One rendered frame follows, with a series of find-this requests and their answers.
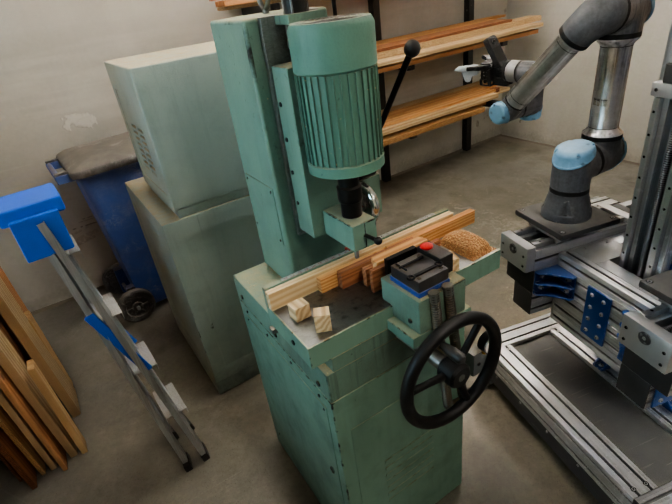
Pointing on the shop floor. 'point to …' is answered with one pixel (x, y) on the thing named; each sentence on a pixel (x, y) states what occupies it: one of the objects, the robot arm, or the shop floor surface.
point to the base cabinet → (359, 432)
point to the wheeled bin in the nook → (115, 218)
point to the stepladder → (94, 304)
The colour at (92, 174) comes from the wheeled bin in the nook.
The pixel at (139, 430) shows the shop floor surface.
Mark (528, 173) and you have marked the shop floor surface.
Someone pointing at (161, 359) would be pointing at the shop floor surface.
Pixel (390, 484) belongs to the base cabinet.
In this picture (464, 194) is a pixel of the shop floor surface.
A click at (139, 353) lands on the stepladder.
